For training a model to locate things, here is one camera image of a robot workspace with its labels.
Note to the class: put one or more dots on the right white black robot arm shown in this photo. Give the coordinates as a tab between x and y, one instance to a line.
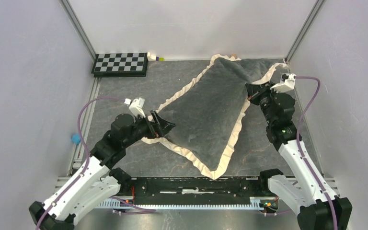
316	205

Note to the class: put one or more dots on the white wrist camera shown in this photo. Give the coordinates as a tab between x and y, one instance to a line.
136	106
287	83

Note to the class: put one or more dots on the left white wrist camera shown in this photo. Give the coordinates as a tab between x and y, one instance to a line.
136	106

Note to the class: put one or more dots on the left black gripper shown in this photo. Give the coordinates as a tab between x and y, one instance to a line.
162	128

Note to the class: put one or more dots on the blue small object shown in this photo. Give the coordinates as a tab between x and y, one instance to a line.
75	138

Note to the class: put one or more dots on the grey cream ruffled pillowcase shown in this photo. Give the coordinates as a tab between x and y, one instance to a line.
208	111

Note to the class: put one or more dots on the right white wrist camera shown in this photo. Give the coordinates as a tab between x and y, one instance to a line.
287	83

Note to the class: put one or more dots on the black white checkerboard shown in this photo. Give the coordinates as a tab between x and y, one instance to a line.
120	65

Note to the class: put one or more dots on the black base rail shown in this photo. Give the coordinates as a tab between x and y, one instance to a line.
194	190

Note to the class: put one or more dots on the white toothed cable tray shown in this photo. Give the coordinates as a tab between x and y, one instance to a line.
254	204

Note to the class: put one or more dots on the small white block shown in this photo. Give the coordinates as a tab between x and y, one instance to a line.
152	57

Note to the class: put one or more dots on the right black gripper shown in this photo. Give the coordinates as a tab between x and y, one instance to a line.
255	91

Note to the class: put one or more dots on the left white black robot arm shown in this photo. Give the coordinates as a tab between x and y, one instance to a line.
97	179

